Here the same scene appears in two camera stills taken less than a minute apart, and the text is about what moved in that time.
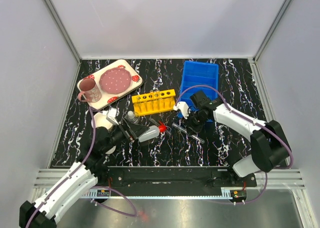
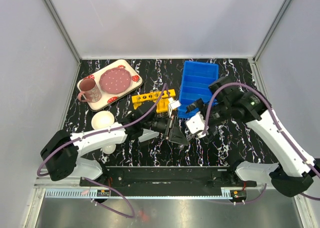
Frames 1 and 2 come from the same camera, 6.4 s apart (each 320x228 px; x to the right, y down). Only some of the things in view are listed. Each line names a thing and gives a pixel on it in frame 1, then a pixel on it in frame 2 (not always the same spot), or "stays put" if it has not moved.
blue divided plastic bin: [196, 73] stays put
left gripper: [137, 130] -> [176, 136]
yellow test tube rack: [161, 101] stays put
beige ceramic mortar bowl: [100, 120] stays put
